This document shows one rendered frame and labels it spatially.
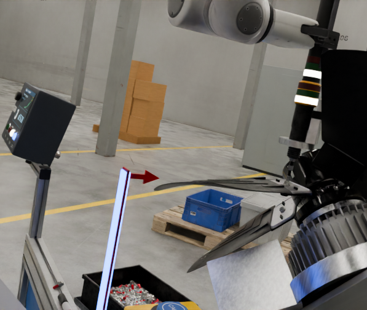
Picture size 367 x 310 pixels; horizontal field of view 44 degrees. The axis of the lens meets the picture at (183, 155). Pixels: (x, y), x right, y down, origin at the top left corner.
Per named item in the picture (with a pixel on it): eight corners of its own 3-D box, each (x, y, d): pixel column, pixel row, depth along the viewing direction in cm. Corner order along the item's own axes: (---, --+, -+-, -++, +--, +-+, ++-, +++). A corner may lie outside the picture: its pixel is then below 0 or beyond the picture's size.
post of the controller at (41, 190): (41, 238, 125) (51, 168, 121) (29, 238, 123) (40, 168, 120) (39, 234, 127) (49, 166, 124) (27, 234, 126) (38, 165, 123)
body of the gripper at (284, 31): (232, 41, 84) (279, 53, 90) (266, 42, 76) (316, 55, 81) (240, 0, 83) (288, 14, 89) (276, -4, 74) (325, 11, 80)
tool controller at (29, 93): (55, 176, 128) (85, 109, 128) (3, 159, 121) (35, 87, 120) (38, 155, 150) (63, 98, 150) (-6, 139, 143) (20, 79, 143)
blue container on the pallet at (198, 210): (242, 220, 448) (247, 199, 444) (221, 233, 393) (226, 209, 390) (205, 208, 464) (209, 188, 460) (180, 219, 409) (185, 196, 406)
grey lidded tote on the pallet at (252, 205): (293, 236, 427) (301, 202, 422) (279, 252, 373) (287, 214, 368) (251, 223, 443) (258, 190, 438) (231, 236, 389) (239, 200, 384)
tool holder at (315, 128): (326, 151, 91) (338, 103, 90) (319, 153, 85) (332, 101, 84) (283, 141, 95) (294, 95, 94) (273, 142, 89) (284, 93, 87)
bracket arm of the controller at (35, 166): (50, 180, 122) (51, 169, 121) (38, 179, 120) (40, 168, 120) (34, 159, 142) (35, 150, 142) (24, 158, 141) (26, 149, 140)
